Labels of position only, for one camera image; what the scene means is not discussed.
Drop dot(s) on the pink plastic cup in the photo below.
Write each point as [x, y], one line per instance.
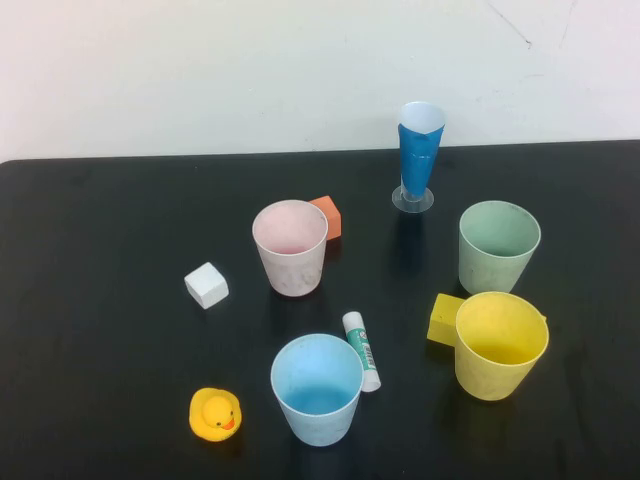
[295, 270]

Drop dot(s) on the orange foam cube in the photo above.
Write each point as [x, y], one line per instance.
[333, 220]

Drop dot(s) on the yellow rubber duck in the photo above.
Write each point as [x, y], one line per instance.
[215, 415]

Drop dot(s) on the yellow plastic cup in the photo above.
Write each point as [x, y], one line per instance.
[487, 375]

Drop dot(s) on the white green glue stick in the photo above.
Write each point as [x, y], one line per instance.
[365, 350]

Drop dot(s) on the green plastic cup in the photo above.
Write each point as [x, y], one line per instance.
[485, 272]

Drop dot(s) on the light blue plastic cup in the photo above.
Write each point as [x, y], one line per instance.
[315, 425]

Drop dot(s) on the blue paper cone clear stand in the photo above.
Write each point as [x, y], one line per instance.
[416, 155]

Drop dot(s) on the white foam cube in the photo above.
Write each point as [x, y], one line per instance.
[206, 285]

